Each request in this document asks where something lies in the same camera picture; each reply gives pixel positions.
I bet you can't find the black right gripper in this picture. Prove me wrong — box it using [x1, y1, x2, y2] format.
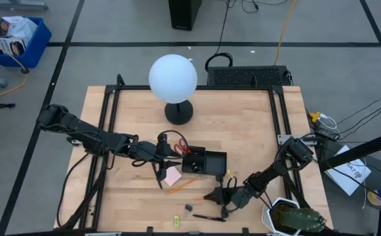
[203, 175, 253, 219]

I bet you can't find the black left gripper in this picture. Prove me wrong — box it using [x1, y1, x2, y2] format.
[134, 140, 182, 182]

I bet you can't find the pink sticky note pad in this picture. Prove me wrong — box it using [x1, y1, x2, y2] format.
[163, 166, 183, 187]

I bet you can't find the plain black pen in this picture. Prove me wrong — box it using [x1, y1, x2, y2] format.
[150, 161, 164, 191]

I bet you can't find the black pen with grey print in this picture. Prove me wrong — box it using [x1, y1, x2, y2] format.
[191, 214, 227, 223]

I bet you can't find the black mesh desk organizer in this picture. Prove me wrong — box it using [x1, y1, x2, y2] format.
[180, 145, 228, 177]

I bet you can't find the white plant pot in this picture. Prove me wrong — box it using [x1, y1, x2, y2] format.
[261, 196, 303, 236]

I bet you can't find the green cactus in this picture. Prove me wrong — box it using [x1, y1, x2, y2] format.
[279, 208, 328, 234]

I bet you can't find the white globe table lamp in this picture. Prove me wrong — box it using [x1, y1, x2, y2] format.
[148, 54, 198, 126]

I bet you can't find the silver aluminium bar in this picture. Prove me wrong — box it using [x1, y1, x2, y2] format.
[85, 231, 122, 236]

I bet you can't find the black power brick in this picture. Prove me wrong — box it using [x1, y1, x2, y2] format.
[314, 126, 342, 142]

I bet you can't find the white paper sheet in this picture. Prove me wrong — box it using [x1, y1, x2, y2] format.
[324, 144, 372, 197]

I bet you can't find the black tower box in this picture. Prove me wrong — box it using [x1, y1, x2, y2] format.
[168, 0, 203, 31]

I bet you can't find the round yellow blue sticker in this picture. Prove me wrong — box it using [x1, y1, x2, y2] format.
[367, 188, 381, 207]

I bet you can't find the blue plastic bin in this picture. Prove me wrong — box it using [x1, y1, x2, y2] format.
[0, 16, 52, 69]

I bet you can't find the white plastic bag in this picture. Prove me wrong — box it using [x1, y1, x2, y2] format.
[9, 16, 39, 45]

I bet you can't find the printed cardboard carton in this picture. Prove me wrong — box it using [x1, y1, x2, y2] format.
[0, 16, 27, 56]

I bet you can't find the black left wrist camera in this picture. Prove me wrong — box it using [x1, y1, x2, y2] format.
[156, 132, 169, 147]

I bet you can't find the black left arm cable bundle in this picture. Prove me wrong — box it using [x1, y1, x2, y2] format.
[56, 144, 112, 229]

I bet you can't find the black power cable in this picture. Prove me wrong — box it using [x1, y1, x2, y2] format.
[205, 0, 234, 73]

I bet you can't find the white cable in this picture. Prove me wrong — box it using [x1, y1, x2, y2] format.
[319, 113, 338, 130]

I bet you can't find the black metal post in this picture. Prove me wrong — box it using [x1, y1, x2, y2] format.
[317, 127, 381, 172]

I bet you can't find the yellow floor cable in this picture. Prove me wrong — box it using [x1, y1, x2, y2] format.
[0, 28, 29, 104]

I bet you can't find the yellow hanging cable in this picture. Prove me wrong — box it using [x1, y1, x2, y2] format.
[273, 0, 298, 66]

